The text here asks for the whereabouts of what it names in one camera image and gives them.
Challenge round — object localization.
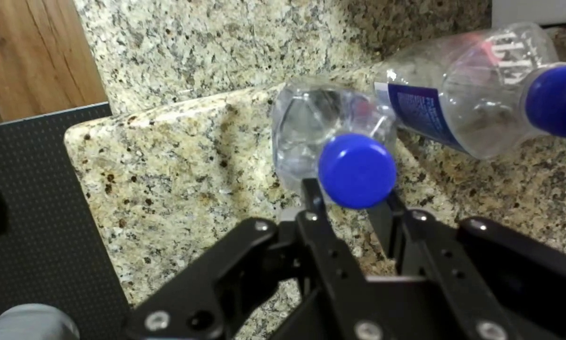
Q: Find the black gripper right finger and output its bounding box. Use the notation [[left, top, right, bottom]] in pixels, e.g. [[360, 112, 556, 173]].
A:
[[363, 190, 566, 340]]

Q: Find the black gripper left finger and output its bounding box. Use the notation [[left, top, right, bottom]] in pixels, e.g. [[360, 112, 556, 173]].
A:
[[120, 178, 384, 340]]

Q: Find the clear Fiji water bottle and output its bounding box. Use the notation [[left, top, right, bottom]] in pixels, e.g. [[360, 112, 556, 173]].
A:
[[269, 78, 401, 212], [373, 22, 566, 161]]

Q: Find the black perforated mat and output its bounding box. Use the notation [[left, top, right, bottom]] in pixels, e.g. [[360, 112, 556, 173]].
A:
[[0, 103, 133, 340]]

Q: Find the gray rounded object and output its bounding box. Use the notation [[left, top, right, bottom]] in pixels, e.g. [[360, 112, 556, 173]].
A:
[[0, 303, 82, 340]]

